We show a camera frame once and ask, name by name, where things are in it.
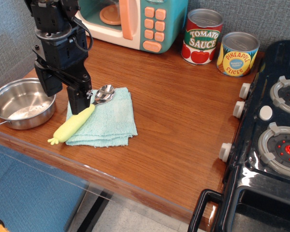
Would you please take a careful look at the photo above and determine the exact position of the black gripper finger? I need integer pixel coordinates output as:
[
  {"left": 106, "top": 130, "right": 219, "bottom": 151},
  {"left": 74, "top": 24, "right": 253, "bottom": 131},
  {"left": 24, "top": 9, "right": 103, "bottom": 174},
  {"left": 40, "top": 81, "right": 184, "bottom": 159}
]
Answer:
[
  {"left": 35, "top": 66, "right": 62, "bottom": 97},
  {"left": 67, "top": 86, "right": 92, "bottom": 115}
]

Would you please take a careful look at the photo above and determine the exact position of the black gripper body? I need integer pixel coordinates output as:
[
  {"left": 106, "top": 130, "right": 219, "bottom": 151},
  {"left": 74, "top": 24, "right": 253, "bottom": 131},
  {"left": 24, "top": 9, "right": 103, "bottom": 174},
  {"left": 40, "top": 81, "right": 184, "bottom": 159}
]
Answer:
[{"left": 32, "top": 30, "right": 91, "bottom": 89}]

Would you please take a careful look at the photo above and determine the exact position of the stainless steel pot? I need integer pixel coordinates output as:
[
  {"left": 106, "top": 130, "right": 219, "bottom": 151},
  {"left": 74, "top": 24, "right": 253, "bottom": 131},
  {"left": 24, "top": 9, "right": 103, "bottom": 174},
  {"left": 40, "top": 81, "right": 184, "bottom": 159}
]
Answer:
[{"left": 0, "top": 78, "right": 56, "bottom": 130}]

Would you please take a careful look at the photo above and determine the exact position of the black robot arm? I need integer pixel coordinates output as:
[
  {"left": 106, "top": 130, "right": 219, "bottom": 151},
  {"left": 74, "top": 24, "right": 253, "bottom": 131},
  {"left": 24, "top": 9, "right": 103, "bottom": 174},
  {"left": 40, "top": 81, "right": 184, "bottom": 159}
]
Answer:
[{"left": 25, "top": 0, "right": 93, "bottom": 115}]

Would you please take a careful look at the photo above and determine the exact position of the light blue folded cloth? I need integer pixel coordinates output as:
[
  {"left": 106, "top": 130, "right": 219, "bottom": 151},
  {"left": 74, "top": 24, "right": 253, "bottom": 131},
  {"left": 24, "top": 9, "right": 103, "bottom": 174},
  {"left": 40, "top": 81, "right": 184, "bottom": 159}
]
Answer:
[{"left": 66, "top": 87, "right": 138, "bottom": 147}]

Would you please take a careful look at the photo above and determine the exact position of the teal toy microwave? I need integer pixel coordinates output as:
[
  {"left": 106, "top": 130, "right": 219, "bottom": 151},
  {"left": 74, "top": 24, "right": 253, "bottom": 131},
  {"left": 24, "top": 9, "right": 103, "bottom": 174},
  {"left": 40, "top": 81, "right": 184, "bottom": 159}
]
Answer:
[{"left": 76, "top": 0, "right": 188, "bottom": 54}]

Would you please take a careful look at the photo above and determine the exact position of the tomato sauce can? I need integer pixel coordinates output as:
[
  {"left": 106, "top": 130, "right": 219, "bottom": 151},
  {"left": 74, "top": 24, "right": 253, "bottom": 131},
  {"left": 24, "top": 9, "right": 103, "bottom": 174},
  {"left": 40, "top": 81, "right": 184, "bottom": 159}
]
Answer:
[{"left": 181, "top": 8, "right": 224, "bottom": 65}]

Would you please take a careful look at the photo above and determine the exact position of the pineapple slices can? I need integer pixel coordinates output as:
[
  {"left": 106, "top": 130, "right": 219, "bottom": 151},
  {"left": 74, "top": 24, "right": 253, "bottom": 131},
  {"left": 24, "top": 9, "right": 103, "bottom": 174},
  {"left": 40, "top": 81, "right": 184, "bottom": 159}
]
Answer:
[{"left": 217, "top": 31, "right": 260, "bottom": 77}]

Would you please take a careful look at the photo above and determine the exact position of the black toy stove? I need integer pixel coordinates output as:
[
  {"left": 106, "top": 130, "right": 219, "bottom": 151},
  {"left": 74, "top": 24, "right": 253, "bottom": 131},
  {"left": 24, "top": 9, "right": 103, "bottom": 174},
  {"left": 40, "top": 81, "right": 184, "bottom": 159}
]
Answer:
[{"left": 188, "top": 40, "right": 290, "bottom": 232}]

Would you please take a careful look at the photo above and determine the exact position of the spoon with yellow-green handle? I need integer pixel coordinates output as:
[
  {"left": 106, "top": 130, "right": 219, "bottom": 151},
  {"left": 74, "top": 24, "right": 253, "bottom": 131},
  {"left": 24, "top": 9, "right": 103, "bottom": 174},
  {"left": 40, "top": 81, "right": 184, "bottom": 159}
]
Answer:
[{"left": 47, "top": 85, "right": 115, "bottom": 145}]

